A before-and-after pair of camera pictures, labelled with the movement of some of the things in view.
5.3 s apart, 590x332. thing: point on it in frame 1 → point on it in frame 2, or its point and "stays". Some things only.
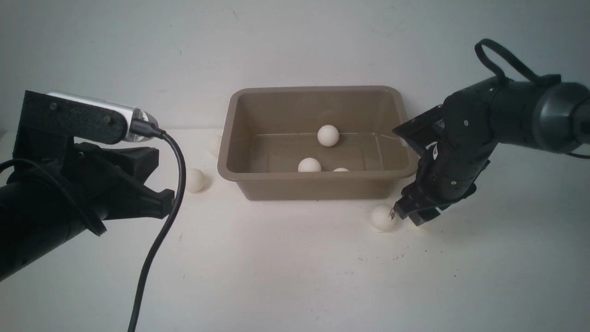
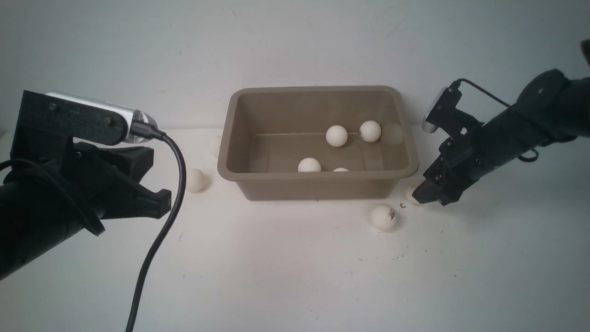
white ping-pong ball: [215, 145] stays
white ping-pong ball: [195, 180] stays
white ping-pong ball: [309, 164] stays
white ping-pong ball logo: [328, 135] → [370, 131]
